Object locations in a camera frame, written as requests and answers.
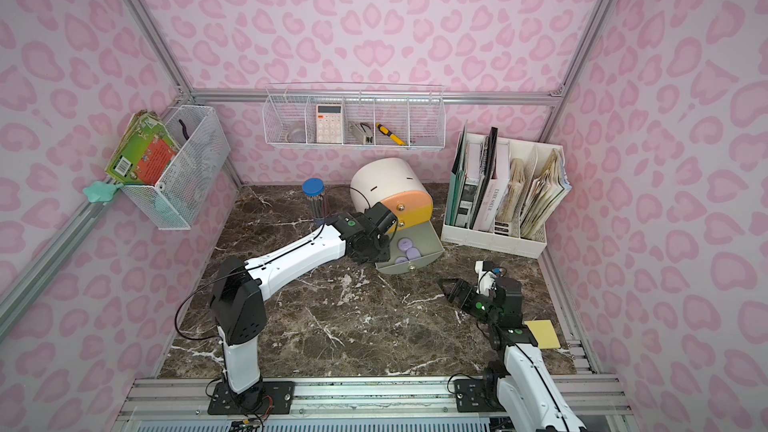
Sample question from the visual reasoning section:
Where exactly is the orange top drawer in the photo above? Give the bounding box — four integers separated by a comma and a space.
380, 190, 433, 213

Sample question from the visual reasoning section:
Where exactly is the green bottom drawer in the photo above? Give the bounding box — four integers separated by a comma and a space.
375, 221, 444, 275

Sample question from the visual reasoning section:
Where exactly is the white drawer cabinet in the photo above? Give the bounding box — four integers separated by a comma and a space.
350, 158, 428, 212

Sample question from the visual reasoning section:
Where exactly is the yellow drawer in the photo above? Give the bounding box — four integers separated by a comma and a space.
395, 201, 433, 229

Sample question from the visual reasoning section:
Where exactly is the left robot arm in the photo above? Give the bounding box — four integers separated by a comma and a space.
209, 202, 397, 403

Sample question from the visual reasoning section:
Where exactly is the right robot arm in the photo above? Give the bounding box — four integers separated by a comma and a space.
438, 271, 587, 431

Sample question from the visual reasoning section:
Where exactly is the yellow sticky note pad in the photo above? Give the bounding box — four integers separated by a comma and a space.
524, 320, 561, 350

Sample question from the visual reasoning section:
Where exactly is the white file organizer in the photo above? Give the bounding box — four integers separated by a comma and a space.
441, 127, 572, 259

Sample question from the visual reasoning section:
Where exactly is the clear tape roll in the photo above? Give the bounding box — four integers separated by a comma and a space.
285, 127, 307, 144

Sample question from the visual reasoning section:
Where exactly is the pink white calculator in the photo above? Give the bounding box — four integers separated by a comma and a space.
316, 104, 343, 144

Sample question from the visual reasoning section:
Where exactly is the green red booklet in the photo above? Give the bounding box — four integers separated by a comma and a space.
105, 110, 180, 186

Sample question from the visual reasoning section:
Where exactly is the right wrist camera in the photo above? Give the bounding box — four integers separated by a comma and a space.
475, 261, 503, 296

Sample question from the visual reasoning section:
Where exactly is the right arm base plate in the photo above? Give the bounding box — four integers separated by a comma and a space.
447, 375, 503, 413

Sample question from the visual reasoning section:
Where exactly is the white wire wall shelf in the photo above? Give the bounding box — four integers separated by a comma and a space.
263, 83, 447, 150

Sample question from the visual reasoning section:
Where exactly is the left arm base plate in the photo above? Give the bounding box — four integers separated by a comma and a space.
207, 381, 296, 417

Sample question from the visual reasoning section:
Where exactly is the white mesh wall basket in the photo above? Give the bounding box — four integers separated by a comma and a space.
122, 105, 230, 230

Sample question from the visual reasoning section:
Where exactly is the mint green wall hook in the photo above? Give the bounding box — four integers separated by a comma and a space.
83, 181, 123, 203

